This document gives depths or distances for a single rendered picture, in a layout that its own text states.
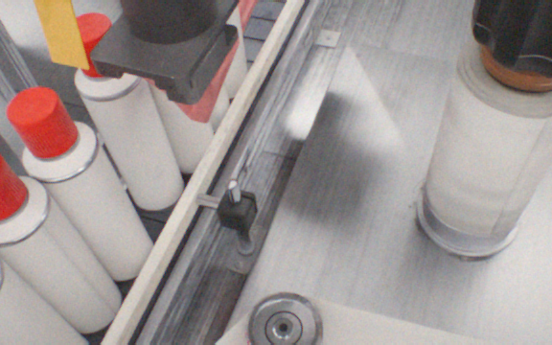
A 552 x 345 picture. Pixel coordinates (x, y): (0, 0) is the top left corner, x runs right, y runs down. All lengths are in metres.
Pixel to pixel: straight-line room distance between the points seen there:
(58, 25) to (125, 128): 0.10
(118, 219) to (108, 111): 0.08
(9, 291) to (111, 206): 0.10
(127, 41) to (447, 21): 0.53
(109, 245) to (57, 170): 0.10
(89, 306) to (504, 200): 0.33
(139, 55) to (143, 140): 0.13
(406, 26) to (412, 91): 0.18
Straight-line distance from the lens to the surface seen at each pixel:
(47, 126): 0.36
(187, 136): 0.51
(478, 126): 0.38
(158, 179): 0.50
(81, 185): 0.39
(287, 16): 0.66
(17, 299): 0.38
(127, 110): 0.43
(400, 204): 0.53
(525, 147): 0.39
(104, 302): 0.47
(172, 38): 0.34
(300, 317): 0.27
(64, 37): 0.40
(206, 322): 0.54
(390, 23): 0.78
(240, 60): 0.59
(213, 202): 0.50
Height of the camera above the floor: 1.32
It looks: 54 degrees down
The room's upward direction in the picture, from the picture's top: 7 degrees counter-clockwise
